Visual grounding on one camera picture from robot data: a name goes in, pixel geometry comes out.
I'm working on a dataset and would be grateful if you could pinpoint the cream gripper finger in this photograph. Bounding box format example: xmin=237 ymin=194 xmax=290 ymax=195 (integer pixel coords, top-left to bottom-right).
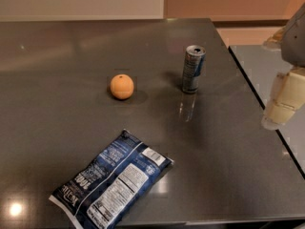
xmin=261 ymin=67 xmax=305 ymax=130
xmin=262 ymin=28 xmax=284 ymax=51

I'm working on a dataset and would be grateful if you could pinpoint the silver blue redbull can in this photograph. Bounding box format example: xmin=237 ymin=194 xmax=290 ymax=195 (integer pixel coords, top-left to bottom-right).
xmin=182 ymin=45 xmax=206 ymax=94

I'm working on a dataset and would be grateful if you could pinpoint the grey side table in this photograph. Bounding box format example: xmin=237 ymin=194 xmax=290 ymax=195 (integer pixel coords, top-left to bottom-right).
xmin=229 ymin=45 xmax=305 ymax=175

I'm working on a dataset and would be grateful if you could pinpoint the orange fruit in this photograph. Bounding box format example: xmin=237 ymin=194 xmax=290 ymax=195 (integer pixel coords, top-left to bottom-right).
xmin=111 ymin=74 xmax=134 ymax=100

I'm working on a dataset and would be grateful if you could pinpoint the blue snack bag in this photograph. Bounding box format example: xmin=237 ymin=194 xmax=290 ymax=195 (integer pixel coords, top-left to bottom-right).
xmin=50 ymin=130 xmax=173 ymax=229

